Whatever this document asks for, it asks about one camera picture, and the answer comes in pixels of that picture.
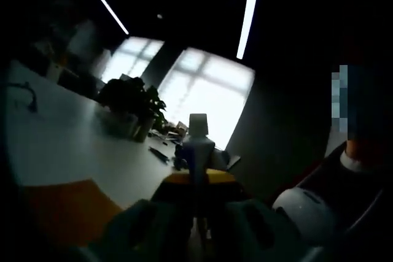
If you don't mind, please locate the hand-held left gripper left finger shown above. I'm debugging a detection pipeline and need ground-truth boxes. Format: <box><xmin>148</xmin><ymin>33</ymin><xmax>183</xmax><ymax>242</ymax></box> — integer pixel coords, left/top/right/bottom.
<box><xmin>88</xmin><ymin>171</ymin><xmax>197</xmax><ymax>262</ymax></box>

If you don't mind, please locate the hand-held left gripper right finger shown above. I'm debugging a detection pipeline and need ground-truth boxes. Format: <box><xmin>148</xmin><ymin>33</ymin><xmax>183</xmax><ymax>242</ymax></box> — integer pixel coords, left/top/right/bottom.
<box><xmin>204</xmin><ymin>169</ymin><xmax>308</xmax><ymax>262</ymax></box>

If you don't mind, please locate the white blue toothpaste tube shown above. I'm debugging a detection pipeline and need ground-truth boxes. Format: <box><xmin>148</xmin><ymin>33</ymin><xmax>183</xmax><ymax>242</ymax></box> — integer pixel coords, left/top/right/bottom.
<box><xmin>181</xmin><ymin>134</ymin><xmax>216</xmax><ymax>229</ymax></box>

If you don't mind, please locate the white toothpaste cap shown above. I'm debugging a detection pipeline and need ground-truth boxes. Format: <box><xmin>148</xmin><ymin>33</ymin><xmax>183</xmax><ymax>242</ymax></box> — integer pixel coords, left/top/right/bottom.
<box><xmin>188</xmin><ymin>113</ymin><xmax>210</xmax><ymax>136</ymax></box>

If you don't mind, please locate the black pen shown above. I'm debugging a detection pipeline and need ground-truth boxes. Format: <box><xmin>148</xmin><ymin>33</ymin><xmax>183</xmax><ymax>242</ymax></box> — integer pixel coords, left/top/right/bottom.
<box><xmin>149</xmin><ymin>146</ymin><xmax>170</xmax><ymax>164</ymax></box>

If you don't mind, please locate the white table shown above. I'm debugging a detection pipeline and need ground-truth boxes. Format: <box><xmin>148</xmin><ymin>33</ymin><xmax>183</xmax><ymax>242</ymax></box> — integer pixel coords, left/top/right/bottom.
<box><xmin>6</xmin><ymin>59</ymin><xmax>191</xmax><ymax>210</ymax></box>

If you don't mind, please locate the green potted plant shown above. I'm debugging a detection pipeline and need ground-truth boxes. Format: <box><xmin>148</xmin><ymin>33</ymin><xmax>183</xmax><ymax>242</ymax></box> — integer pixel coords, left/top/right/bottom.
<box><xmin>97</xmin><ymin>76</ymin><xmax>168</xmax><ymax>129</ymax></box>

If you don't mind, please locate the large window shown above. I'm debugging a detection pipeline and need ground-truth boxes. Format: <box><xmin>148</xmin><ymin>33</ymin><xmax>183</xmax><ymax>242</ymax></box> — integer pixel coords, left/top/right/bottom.
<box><xmin>158</xmin><ymin>47</ymin><xmax>255</xmax><ymax>151</ymax></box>
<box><xmin>101</xmin><ymin>36</ymin><xmax>165</xmax><ymax>83</ymax></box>

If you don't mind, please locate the ceiling light strip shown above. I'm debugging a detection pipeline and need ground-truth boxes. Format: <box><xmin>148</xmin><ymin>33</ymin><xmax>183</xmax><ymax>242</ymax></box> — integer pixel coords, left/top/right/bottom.
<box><xmin>236</xmin><ymin>0</ymin><xmax>262</xmax><ymax>60</ymax></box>
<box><xmin>78</xmin><ymin>0</ymin><xmax>130</xmax><ymax>35</ymax></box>

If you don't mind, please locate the black cable with plug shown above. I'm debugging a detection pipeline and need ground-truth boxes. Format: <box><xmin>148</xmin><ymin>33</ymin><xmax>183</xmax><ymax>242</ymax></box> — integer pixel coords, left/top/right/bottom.
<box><xmin>6</xmin><ymin>81</ymin><xmax>38</xmax><ymax>114</ymax></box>

